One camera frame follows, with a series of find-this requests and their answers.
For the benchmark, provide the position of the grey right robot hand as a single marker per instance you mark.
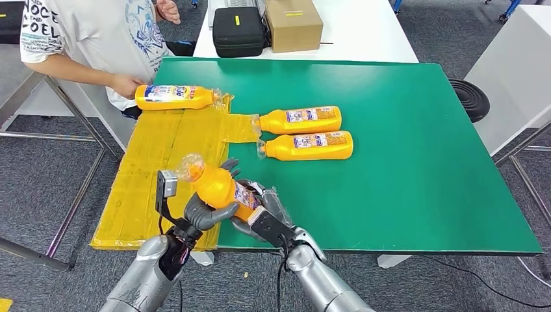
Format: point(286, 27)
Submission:
point(275, 206)

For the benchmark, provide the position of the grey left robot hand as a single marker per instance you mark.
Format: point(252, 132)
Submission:
point(206, 217)

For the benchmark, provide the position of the orange detergent bottle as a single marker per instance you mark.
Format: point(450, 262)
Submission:
point(172, 102)
point(280, 125)
point(215, 189)
point(284, 151)

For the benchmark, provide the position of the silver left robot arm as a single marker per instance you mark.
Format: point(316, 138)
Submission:
point(146, 280)

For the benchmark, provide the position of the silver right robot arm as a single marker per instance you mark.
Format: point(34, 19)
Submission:
point(318, 284)

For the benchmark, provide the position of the white table foot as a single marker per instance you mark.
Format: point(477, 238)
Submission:
point(201, 258)
point(394, 260)

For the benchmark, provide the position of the yellow taped cardboard sheet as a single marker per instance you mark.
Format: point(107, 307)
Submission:
point(163, 137)

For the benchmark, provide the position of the green work table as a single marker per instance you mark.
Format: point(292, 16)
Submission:
point(409, 150)

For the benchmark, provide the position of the white desk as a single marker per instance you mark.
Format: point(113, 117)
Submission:
point(86, 108)

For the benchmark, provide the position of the black zip case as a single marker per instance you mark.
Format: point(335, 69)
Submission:
point(238, 34)
point(8, 26)

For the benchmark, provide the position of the brown cardboard box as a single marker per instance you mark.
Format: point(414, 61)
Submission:
point(294, 30)

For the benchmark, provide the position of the person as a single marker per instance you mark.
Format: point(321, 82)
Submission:
point(99, 34)

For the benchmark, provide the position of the yellow tape scrap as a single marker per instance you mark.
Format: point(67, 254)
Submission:
point(5, 305)

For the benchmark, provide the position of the black ribbed round stool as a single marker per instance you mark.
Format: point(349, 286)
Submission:
point(469, 100)

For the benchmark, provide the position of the steel table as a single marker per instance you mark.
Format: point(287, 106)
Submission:
point(10, 73)

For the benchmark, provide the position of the white side table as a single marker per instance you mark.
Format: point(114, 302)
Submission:
point(512, 77)

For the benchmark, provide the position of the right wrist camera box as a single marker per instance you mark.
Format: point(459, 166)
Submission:
point(271, 226)

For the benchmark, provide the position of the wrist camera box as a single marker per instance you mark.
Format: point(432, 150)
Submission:
point(167, 185)
point(271, 226)

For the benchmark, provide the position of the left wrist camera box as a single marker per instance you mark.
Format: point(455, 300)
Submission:
point(167, 185)

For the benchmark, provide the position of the steel table frame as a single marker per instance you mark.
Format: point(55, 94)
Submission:
point(523, 181)

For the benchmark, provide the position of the blue cart frame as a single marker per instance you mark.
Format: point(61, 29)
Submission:
point(510, 8)

